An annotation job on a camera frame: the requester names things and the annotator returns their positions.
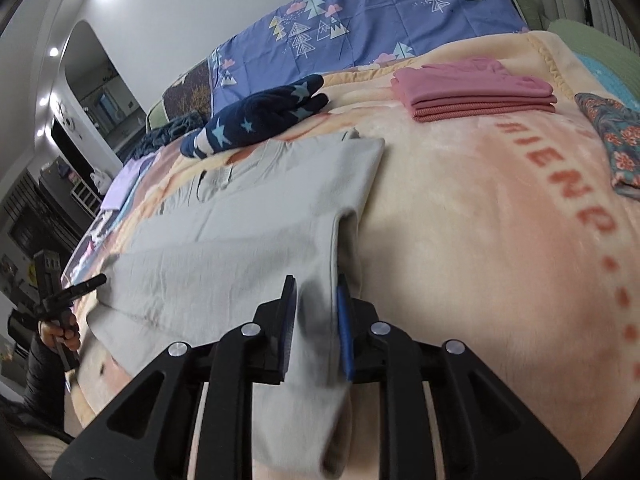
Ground navy star-print plush cloth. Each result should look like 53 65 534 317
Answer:
180 74 330 160

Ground person's left hand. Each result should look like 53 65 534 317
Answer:
39 310 82 353

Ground person's left forearm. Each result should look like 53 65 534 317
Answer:
20 335 73 441

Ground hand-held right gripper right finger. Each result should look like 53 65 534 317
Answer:
335 272 582 480

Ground grey t-shirt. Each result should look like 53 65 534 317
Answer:
85 127 386 478

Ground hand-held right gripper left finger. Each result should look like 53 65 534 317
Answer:
51 275 300 480

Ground light purple cloth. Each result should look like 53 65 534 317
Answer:
100 154 156 211

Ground floral patterned cloth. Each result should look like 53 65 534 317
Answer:
574 92 640 201

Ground blue tree-print quilt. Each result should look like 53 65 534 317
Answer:
207 0 530 106

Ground dark tree-print pillow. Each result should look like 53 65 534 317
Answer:
162 57 216 121

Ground dark wall cabinet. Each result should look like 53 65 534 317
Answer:
0 157 108 341

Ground dark teal blanket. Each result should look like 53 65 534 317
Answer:
131 110 208 161

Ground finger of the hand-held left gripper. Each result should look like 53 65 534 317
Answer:
60 274 108 307

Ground turquoise bed sheet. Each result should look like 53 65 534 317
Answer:
570 50 636 98

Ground folded pink clothes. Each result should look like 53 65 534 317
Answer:
390 57 558 123

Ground arched doorway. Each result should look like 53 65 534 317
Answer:
62 20 148 166

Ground peach printed blanket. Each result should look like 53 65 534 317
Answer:
65 30 640 480

